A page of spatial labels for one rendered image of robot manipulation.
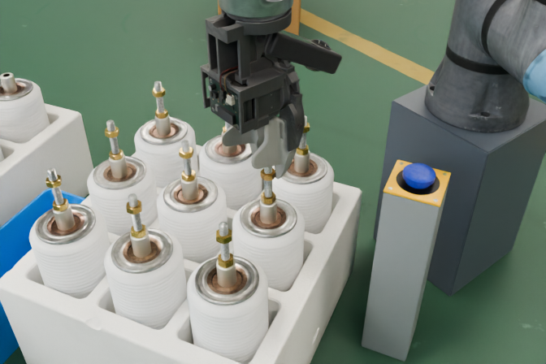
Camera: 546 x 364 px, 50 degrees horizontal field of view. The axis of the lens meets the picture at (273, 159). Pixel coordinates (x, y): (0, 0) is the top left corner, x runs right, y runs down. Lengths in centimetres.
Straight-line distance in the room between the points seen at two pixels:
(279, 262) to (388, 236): 14
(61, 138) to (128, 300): 48
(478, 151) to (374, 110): 65
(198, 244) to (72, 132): 44
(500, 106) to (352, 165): 48
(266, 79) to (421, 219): 27
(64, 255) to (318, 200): 35
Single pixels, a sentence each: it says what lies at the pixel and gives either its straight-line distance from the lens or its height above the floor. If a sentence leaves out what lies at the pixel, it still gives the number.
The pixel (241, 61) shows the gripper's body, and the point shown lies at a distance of 60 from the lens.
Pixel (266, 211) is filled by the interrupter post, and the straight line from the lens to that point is 76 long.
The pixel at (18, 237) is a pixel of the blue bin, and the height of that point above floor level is 8.
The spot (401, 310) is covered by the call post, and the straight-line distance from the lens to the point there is 88.
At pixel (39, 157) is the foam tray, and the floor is 16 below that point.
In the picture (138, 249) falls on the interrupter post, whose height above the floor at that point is 26.
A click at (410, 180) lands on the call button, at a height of 33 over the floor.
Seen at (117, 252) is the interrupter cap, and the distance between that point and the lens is 76.
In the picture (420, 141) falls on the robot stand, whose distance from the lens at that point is 94.
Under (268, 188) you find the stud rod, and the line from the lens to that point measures 75.
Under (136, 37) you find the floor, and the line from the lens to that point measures 189.
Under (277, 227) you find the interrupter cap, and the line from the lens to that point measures 77.
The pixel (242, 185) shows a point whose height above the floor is 21.
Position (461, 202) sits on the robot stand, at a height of 20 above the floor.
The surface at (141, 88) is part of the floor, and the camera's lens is 160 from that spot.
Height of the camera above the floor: 78
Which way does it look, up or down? 37 degrees down
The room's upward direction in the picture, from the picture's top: straight up
